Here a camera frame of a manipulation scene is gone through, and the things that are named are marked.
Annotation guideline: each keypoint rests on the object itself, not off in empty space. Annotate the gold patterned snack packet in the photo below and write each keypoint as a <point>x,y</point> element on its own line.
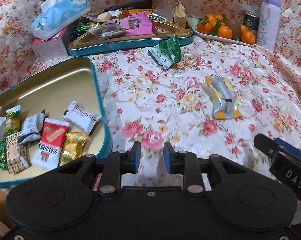
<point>15,155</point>

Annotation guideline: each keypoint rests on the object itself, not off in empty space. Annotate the brown kiwi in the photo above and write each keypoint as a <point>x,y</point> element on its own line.
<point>234,28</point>

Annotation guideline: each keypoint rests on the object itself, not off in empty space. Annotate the white plate of fruit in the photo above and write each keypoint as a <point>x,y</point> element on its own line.
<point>225,32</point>

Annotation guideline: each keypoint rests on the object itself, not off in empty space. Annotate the purple thermos bottle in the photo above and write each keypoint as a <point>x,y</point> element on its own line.
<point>269,22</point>

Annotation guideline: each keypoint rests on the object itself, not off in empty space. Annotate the red and white snack packet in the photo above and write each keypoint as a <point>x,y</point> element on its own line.
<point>50,140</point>

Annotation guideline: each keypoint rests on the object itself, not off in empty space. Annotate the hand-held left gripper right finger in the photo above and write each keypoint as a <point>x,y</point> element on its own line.
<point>169,158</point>

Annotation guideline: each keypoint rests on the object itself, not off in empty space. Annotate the silver and yellow snack packet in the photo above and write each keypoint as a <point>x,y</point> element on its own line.
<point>221,97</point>

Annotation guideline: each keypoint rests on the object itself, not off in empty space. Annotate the green pea snack packet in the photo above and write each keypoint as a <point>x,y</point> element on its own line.
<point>13,120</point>

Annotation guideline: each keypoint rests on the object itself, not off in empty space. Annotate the clear packet of dark candy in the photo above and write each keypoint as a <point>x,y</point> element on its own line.
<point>108,31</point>

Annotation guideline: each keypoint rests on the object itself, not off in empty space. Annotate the white packet with dark print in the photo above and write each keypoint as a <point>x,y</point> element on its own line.
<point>81,116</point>

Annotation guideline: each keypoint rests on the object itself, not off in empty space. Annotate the brown paper bag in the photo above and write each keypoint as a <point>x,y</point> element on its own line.
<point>180,12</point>

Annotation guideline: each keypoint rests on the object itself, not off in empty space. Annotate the pink cardboard box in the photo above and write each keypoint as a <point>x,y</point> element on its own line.
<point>50,47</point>

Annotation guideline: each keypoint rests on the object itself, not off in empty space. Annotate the cream wrapped candy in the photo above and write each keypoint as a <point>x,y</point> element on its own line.
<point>110,15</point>

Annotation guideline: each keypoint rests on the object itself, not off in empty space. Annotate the green foil candy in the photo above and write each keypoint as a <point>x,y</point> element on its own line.
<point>1,155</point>
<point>81,27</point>

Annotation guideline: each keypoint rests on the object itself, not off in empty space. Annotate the floral sofa cover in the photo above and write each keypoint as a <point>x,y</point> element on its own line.
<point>165,92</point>

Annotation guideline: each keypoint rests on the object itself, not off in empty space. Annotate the white rectangular plate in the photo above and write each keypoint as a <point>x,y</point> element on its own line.
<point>215,38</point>

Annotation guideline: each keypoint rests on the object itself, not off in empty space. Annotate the pink snack packet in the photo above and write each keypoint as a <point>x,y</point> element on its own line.
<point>135,25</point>

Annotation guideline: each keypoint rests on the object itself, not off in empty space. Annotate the green and white snack packet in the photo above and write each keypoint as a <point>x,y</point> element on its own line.
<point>166,51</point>

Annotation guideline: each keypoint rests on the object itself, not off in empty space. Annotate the gold shiny snack packet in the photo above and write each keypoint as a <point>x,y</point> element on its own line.
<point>73,147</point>

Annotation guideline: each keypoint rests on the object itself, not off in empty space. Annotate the red and yellow packet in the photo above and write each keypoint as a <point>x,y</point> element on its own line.
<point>138,11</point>

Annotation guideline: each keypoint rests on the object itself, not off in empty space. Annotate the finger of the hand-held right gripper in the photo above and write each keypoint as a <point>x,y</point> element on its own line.
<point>289,147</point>
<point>265,143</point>

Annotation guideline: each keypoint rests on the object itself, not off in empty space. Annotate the teal tin lid tray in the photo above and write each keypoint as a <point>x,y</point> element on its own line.
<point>130,45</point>

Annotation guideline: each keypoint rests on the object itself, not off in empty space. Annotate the white and black snack packet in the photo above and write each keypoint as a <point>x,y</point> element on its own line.
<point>31,127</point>

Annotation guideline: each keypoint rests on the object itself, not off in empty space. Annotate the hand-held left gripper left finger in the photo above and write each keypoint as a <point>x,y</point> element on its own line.
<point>135,158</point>

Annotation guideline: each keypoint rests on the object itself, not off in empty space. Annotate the dark drink can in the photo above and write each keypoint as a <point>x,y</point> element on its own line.
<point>251,22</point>

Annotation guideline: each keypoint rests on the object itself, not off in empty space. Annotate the black rectangular case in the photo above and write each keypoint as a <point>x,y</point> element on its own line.
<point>130,4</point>

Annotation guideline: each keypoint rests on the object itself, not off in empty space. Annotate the mauve foil packet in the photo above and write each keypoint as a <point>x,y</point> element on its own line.
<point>163,11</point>

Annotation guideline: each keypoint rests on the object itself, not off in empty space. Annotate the blue tissue pack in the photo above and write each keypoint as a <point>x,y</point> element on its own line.
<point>58,15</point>

